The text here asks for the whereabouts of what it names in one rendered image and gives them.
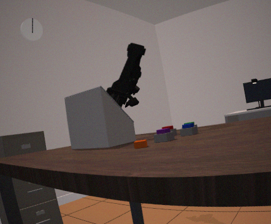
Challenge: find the orange block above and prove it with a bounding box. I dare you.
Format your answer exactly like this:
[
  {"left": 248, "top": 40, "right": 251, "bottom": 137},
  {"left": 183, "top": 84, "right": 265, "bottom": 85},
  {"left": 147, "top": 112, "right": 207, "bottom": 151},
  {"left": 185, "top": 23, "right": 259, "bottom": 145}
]
[{"left": 134, "top": 140, "right": 148, "bottom": 149}]

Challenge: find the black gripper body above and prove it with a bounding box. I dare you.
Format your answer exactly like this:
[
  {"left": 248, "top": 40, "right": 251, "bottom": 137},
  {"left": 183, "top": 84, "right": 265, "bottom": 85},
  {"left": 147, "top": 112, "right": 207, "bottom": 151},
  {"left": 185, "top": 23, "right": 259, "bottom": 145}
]
[{"left": 128, "top": 88, "right": 139, "bottom": 106}]

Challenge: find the red button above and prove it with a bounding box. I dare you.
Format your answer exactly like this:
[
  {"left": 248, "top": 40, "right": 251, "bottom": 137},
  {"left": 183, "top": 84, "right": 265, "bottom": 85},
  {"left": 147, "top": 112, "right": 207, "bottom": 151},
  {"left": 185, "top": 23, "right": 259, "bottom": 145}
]
[{"left": 162, "top": 126, "right": 177, "bottom": 135}]

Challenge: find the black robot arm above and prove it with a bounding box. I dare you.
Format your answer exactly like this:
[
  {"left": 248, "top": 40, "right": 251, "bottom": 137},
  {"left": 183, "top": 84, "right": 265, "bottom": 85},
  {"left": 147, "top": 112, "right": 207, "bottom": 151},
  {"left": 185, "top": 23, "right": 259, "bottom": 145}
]
[{"left": 106, "top": 43, "right": 146, "bottom": 107}]

